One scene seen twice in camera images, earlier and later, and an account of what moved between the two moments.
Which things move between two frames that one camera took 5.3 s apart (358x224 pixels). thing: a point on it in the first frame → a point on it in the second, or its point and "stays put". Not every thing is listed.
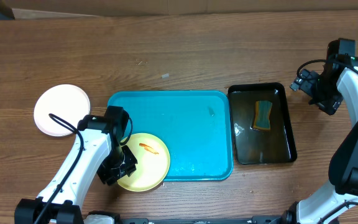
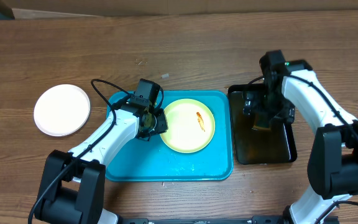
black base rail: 256,219 stays put
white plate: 68,102 stays put
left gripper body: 120,165 → 159,124
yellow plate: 153,157 → 191,126
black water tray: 263,126 stays put
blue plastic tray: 196,127 stays put
